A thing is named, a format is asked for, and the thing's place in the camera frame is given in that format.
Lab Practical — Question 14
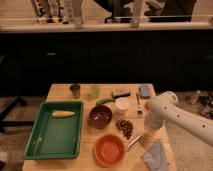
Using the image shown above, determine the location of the black white dish brush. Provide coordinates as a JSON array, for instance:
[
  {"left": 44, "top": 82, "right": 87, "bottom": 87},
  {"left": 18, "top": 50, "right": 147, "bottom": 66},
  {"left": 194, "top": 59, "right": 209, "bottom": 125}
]
[{"left": 126, "top": 134, "right": 145, "bottom": 151}]

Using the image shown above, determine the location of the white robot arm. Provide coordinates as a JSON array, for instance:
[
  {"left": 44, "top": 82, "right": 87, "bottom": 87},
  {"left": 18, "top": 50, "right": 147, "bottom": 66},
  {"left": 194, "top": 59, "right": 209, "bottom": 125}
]
[{"left": 144, "top": 91, "right": 213, "bottom": 147}]

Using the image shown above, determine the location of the orange red bowl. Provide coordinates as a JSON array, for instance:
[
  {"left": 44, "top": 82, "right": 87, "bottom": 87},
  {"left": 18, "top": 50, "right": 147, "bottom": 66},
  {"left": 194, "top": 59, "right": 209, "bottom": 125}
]
[{"left": 93, "top": 134, "right": 125, "bottom": 167}]

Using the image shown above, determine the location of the dark maroon bowl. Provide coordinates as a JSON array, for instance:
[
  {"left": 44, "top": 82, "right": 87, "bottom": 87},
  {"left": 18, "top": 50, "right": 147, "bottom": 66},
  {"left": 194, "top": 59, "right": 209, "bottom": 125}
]
[{"left": 88, "top": 105, "right": 112, "bottom": 129}]

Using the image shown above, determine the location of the grey blue cloth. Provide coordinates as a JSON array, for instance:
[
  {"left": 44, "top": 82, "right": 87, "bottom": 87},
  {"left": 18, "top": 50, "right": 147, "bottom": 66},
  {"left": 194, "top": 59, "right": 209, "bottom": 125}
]
[{"left": 142, "top": 139, "right": 168, "bottom": 171}]

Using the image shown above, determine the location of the white cup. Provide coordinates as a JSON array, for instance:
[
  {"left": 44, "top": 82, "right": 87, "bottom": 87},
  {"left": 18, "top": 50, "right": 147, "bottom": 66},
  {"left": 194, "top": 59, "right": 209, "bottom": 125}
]
[{"left": 115, "top": 97, "right": 130, "bottom": 116}]

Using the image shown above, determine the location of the blue sponge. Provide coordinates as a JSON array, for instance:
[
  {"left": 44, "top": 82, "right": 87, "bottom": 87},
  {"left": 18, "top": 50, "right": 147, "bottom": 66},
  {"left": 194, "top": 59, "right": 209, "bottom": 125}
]
[{"left": 139, "top": 85, "right": 151, "bottom": 99}]

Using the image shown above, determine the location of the black tan eraser block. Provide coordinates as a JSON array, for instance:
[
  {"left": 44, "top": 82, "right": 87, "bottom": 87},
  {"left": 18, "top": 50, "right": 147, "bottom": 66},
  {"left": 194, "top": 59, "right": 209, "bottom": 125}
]
[{"left": 112, "top": 90, "right": 131, "bottom": 99}]

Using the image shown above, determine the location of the green cucumber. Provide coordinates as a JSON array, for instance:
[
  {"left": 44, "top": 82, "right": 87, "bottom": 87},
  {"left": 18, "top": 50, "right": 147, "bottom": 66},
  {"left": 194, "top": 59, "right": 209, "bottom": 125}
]
[{"left": 96, "top": 98, "right": 115, "bottom": 105}]

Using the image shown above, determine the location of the green translucent cup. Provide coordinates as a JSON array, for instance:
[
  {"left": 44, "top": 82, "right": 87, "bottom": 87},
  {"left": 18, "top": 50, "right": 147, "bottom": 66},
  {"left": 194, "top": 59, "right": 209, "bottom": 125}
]
[{"left": 90, "top": 84, "right": 100, "bottom": 99}]

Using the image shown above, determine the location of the dark metal cup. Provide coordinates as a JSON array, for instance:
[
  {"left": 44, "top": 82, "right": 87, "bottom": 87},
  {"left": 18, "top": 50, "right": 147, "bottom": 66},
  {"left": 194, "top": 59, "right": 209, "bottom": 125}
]
[{"left": 70, "top": 84, "right": 80, "bottom": 99}]

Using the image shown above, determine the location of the green plastic tray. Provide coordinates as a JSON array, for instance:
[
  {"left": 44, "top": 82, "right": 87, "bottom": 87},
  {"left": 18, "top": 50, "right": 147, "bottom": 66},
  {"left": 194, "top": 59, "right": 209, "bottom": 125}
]
[{"left": 24, "top": 101, "right": 84, "bottom": 160}]

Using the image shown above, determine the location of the yellow corn cob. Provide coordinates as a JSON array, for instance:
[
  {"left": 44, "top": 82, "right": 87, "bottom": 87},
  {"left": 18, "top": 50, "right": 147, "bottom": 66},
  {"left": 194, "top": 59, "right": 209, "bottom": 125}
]
[{"left": 52, "top": 111, "right": 75, "bottom": 118}]

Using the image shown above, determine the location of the black office chair base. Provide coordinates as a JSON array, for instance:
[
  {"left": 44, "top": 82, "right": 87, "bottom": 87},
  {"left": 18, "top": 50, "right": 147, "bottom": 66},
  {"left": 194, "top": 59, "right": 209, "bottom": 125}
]
[{"left": 0, "top": 96, "right": 35, "bottom": 134}]

